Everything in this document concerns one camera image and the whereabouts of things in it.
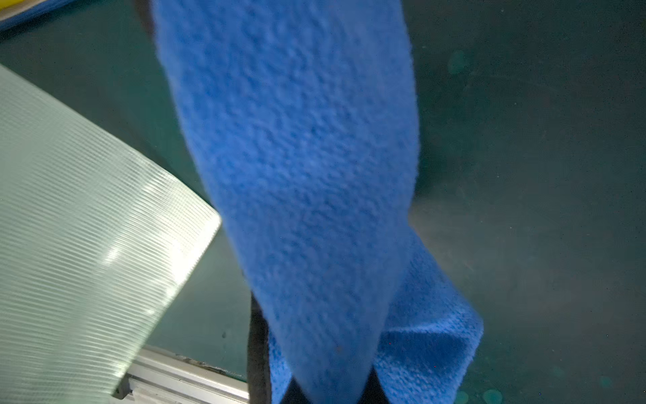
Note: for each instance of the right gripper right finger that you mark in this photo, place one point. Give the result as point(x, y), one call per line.
point(373, 392)

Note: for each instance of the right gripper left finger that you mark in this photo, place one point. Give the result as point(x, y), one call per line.
point(258, 369)

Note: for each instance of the green mesh document bag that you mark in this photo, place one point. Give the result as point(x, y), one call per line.
point(96, 243)

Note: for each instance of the blue microfibre cloth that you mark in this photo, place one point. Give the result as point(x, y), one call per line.
point(301, 118)

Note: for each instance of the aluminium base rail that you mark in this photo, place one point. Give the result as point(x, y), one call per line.
point(157, 376)

